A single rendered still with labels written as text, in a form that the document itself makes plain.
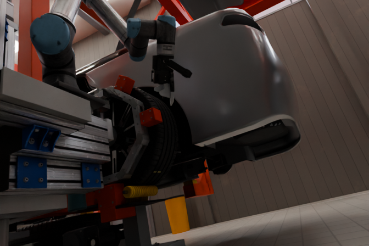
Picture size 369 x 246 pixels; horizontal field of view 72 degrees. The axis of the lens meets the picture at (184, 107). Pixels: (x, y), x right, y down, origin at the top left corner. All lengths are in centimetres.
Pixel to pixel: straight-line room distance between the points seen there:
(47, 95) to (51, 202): 40
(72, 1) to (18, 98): 51
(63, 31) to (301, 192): 532
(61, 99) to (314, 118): 549
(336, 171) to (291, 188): 89
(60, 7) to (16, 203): 65
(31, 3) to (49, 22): 150
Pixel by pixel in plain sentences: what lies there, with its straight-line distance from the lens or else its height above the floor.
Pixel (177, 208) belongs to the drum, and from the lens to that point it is 575.
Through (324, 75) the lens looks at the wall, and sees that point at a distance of 621.
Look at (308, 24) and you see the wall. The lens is 676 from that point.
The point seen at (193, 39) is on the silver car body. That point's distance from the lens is 192.
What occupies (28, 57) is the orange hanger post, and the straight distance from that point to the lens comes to 216.
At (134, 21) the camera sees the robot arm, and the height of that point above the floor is 105.
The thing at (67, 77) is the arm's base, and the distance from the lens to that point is 103.
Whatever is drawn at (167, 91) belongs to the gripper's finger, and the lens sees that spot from 103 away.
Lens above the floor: 36
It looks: 22 degrees up
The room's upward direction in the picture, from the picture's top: 14 degrees counter-clockwise
